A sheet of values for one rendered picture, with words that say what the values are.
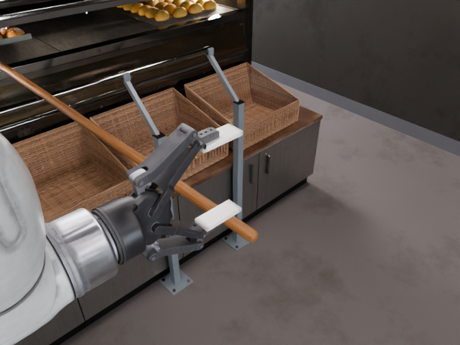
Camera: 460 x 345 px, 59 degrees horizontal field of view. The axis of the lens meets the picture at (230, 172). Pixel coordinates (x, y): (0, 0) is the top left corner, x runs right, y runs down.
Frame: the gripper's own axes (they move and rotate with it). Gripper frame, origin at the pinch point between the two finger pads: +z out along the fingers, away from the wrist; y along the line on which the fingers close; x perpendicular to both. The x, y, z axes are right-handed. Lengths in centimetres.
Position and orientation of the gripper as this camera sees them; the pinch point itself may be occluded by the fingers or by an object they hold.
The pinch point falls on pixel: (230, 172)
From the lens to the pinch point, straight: 59.2
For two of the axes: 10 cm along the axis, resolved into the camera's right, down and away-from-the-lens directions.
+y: 0.0, 8.2, 5.8
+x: 6.7, 4.3, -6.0
